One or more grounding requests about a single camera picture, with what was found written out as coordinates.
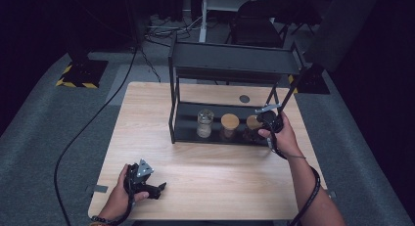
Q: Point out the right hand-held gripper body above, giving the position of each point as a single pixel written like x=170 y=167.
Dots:
x=270 y=118

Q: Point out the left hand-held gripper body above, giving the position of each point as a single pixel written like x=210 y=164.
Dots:
x=138 y=180

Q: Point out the wooden-lid glass jar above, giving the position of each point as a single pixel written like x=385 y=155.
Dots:
x=229 y=121
x=252 y=122

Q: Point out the glass jar with silver lid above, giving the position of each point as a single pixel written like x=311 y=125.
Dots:
x=205 y=121

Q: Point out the black two-tier metal shelf rack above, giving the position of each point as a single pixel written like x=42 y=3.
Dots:
x=228 y=59

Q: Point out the person's right hand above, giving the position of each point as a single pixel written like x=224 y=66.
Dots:
x=287 y=141

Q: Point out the person's left hand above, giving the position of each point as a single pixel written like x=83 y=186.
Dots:
x=115 y=200

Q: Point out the grey round table grommet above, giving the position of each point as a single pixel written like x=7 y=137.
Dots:
x=244 y=99

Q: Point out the black stand base, yellow stripes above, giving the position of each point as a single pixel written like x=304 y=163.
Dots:
x=313 y=81
x=84 y=72

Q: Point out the black folding chair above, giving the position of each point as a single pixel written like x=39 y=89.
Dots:
x=257 y=27

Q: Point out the grey padded column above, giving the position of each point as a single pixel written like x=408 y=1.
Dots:
x=339 y=27

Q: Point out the white metal stand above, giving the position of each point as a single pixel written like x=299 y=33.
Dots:
x=204 y=20

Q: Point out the grey table edge bracket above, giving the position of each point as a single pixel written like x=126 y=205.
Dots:
x=99 y=188
x=332 y=194

